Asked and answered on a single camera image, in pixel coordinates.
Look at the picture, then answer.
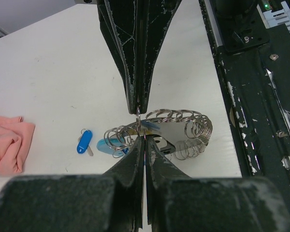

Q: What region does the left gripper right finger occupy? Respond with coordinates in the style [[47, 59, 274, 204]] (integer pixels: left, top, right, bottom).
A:
[[145, 136, 290, 232]]

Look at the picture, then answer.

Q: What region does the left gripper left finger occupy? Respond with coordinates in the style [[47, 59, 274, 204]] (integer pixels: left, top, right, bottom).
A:
[[0, 137, 145, 232]]

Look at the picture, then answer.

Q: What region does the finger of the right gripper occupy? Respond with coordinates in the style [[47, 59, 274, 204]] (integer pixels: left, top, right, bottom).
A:
[[138, 0, 181, 114], [97, 0, 139, 114]]

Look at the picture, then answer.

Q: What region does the keyring holder with blue handle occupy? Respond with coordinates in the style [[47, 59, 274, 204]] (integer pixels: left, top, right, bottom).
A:
[[97, 109, 213, 160]]

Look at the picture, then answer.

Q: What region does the blue tagged key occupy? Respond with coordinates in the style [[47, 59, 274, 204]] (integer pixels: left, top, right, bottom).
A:
[[76, 129, 93, 157]]

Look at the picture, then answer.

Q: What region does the black tagged key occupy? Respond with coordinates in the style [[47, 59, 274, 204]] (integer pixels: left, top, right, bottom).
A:
[[153, 134, 176, 155]]

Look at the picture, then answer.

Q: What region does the pink cloth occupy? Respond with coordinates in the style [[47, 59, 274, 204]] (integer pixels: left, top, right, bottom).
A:
[[0, 116, 35, 176]]

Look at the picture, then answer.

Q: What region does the white cable duct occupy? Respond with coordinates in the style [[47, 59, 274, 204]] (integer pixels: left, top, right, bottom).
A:
[[259, 0, 290, 33]]

